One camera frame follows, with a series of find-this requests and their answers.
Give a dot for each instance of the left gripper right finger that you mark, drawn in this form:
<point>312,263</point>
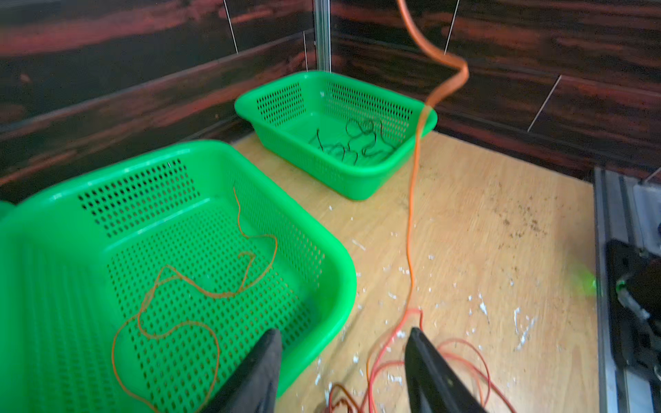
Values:
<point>431,383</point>

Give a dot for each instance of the right green basket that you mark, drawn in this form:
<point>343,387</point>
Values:
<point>348,134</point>

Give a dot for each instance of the middle green basket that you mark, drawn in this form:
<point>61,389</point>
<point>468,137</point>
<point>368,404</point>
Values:
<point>142,286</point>

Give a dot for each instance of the green basket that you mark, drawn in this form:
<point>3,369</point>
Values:
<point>348,134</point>
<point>142,286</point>

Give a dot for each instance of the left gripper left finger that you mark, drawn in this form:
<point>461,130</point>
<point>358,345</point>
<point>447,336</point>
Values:
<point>253,386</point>

